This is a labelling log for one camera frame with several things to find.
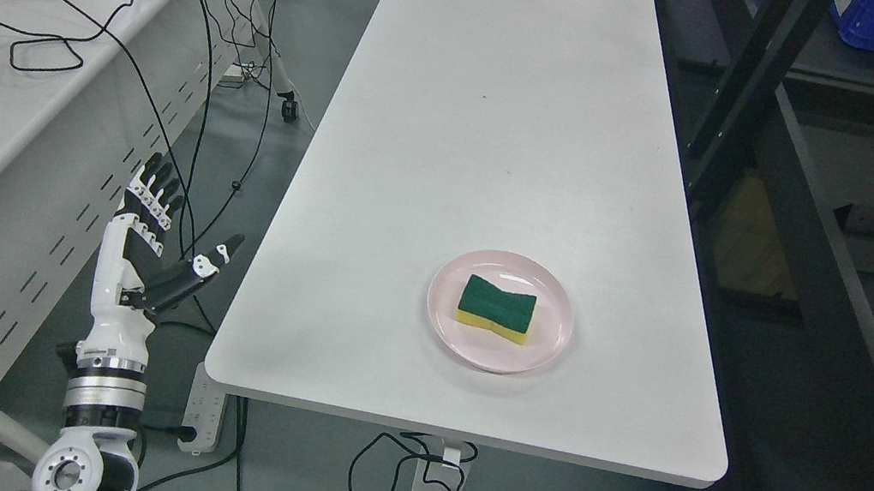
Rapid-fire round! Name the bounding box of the white table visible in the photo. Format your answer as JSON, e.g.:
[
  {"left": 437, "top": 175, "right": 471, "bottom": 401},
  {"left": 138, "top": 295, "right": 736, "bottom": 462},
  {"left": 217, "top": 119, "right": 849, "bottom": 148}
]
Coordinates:
[{"left": 205, "top": 0, "right": 728, "bottom": 491}]

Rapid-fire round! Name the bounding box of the white power strip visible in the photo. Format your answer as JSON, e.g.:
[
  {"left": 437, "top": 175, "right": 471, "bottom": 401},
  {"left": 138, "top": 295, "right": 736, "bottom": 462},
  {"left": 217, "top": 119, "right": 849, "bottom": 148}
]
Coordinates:
[{"left": 177, "top": 363, "right": 228, "bottom": 455}]

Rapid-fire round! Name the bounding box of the green yellow sponge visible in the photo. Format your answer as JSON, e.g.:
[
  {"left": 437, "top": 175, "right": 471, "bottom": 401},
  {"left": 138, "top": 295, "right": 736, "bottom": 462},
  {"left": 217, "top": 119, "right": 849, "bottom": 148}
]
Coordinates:
[{"left": 454, "top": 274, "right": 537, "bottom": 345}]

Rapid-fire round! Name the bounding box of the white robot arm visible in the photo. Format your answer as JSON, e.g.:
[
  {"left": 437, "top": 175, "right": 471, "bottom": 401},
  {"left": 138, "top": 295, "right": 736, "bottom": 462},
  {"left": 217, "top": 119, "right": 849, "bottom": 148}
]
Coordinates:
[{"left": 31, "top": 343, "right": 147, "bottom": 491}]

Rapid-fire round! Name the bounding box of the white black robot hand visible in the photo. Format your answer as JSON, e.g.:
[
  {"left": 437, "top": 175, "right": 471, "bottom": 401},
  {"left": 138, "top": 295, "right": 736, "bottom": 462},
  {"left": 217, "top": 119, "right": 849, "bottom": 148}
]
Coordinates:
[{"left": 75, "top": 153, "right": 244, "bottom": 374}]

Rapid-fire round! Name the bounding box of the pink round plate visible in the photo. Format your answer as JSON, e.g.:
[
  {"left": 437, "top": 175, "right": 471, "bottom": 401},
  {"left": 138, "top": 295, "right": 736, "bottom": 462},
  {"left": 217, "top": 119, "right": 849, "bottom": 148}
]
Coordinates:
[{"left": 425, "top": 249, "right": 575, "bottom": 374}]

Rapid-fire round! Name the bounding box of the black metal shelf rack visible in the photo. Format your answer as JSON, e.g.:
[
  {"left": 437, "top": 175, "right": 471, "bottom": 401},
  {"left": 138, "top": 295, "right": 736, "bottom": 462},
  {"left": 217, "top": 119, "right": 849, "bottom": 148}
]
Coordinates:
[{"left": 655, "top": 0, "right": 874, "bottom": 491}]

